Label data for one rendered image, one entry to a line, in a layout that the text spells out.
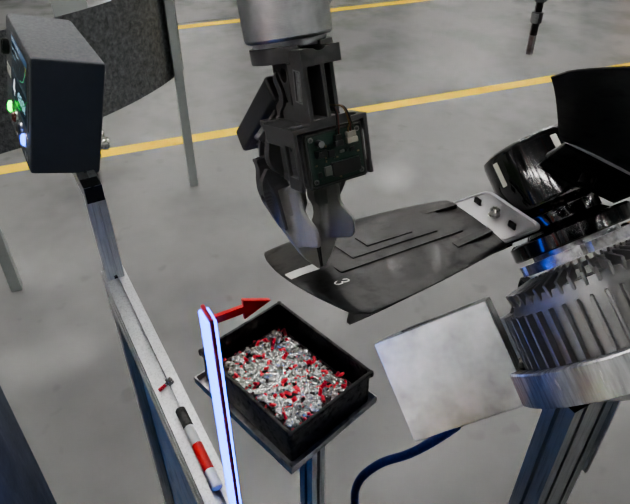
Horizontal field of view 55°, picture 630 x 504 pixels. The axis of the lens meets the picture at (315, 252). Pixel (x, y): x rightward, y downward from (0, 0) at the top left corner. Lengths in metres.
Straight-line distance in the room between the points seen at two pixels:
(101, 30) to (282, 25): 2.01
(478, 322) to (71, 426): 1.56
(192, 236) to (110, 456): 1.11
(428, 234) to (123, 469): 1.45
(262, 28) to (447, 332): 0.43
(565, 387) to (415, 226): 0.23
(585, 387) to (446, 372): 0.17
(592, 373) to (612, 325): 0.06
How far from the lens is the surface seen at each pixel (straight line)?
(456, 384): 0.77
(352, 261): 0.61
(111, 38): 2.52
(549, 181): 0.73
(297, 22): 0.50
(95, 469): 1.97
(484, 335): 0.76
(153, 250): 2.68
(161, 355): 1.00
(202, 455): 0.85
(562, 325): 0.70
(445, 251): 0.64
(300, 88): 0.50
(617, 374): 0.67
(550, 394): 0.70
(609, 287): 0.69
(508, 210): 0.74
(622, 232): 0.74
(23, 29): 1.17
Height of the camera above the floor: 1.57
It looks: 38 degrees down
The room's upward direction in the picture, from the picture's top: straight up
